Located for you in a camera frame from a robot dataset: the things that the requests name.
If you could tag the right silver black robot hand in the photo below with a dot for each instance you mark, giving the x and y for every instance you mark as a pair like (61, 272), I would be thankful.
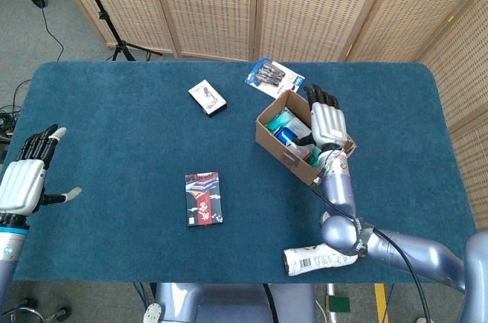
(328, 121)

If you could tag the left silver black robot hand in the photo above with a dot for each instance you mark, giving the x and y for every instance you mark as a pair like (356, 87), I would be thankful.
(21, 186)

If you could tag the blue white drink can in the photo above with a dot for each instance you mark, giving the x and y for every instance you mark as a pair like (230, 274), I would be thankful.
(285, 135)

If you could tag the teal white items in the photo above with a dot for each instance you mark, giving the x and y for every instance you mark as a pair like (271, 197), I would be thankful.
(280, 120)

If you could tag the round clear lidded tin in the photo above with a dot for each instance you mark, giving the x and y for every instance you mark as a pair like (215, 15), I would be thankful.
(325, 217)

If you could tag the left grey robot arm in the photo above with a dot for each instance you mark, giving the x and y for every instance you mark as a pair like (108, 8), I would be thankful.
(9, 247)

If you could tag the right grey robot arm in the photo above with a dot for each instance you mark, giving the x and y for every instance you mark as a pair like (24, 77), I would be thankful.
(411, 250)

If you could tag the brown cardboard box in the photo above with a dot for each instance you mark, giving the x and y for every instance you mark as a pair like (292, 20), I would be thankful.
(274, 146)

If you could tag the small black white box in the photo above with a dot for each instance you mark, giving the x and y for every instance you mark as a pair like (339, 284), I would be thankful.
(206, 96)

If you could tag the dark red-patterned book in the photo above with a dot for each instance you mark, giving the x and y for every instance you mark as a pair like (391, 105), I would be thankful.
(204, 201)

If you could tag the blue blister card pack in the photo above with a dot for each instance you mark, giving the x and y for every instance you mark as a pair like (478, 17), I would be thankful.
(272, 76)

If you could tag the woven wooden folding screen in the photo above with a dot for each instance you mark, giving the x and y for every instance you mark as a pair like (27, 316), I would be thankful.
(305, 3)

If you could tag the blue felt table cover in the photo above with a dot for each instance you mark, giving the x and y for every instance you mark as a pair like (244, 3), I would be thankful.
(133, 140)

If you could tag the black caster wheel base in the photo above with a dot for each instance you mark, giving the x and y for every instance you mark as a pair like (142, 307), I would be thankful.
(26, 309)

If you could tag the white labelled drink bottle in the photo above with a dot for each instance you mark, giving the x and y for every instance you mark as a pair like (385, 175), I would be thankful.
(316, 261)

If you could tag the green block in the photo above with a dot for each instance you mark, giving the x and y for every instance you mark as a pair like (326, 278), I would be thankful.
(337, 303)

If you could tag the black tripod stand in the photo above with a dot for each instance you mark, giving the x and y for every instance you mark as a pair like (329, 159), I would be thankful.
(106, 22)

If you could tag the grey robot torso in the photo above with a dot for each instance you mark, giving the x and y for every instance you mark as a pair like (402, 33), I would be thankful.
(228, 304)

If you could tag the silver metal post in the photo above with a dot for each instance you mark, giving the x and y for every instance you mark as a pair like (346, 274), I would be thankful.
(331, 292)

